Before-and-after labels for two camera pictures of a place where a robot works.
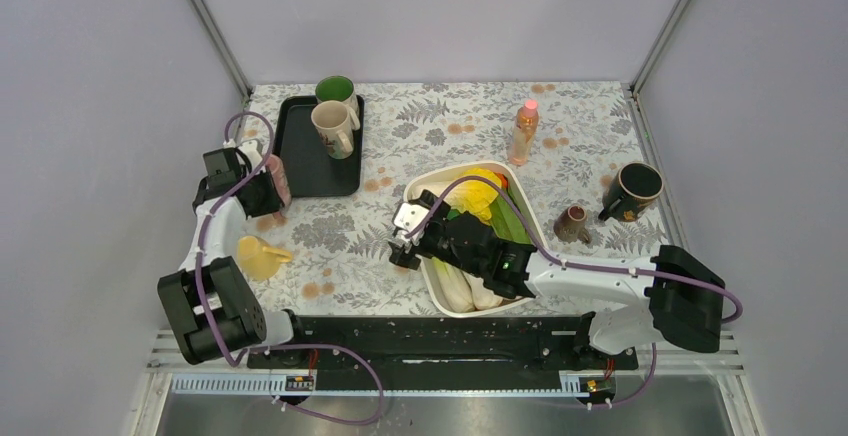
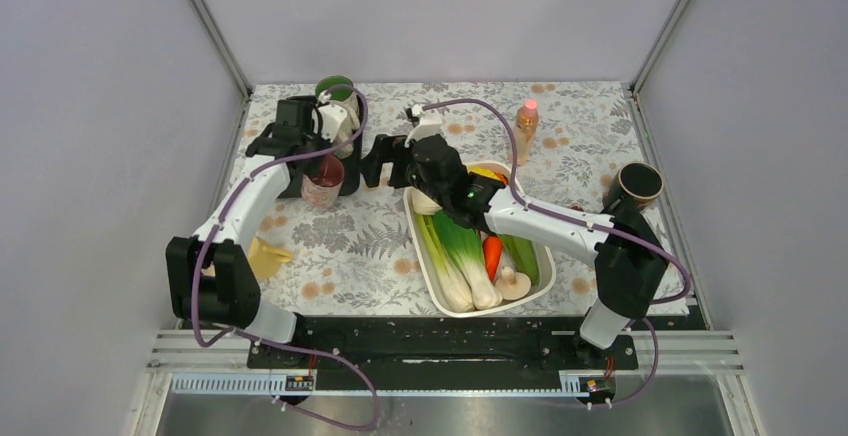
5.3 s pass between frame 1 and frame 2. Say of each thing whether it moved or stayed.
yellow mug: stayed
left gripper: moved
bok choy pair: stayed
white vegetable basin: stayed
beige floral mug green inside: stayed
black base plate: stayed
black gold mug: stayed
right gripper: moved
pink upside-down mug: moved
